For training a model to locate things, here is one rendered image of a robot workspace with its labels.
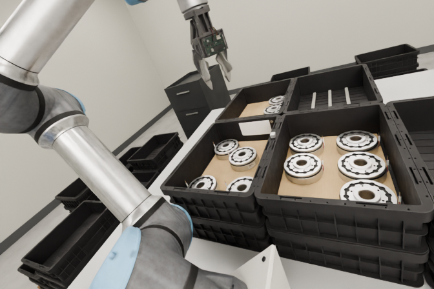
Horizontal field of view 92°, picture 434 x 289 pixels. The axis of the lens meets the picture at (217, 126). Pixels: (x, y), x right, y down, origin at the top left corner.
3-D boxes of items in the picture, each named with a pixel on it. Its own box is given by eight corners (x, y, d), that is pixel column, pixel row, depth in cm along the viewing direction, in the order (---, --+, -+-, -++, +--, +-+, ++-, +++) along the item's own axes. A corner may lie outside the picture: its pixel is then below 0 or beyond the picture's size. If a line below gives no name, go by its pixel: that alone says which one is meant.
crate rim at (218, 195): (214, 126, 93) (212, 122, 93) (283, 119, 78) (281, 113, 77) (160, 195, 63) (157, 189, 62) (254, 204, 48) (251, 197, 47)
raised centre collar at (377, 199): (382, 207, 42) (381, 205, 42) (352, 202, 45) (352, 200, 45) (380, 189, 46) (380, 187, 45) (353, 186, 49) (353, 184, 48)
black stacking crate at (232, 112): (287, 140, 82) (281, 115, 78) (222, 144, 97) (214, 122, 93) (298, 98, 112) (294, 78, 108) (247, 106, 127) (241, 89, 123)
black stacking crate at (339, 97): (383, 135, 67) (383, 102, 62) (288, 140, 82) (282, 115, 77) (366, 88, 97) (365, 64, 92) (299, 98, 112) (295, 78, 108)
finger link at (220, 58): (234, 84, 60) (217, 55, 56) (227, 81, 66) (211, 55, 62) (243, 77, 61) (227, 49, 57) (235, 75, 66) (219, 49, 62)
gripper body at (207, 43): (204, 61, 54) (185, 11, 49) (196, 60, 62) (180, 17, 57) (230, 50, 55) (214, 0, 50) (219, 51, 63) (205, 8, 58)
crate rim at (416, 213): (437, 224, 32) (439, 214, 31) (254, 204, 48) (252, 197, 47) (384, 108, 63) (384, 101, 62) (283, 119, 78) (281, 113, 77)
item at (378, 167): (389, 180, 47) (389, 178, 47) (338, 178, 53) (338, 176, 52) (381, 153, 55) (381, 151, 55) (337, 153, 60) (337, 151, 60)
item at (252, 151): (236, 148, 82) (235, 146, 81) (259, 148, 76) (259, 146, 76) (225, 164, 74) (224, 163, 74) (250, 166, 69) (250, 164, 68)
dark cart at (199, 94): (226, 153, 241) (197, 80, 205) (194, 156, 262) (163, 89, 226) (240, 126, 290) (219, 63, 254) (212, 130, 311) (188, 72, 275)
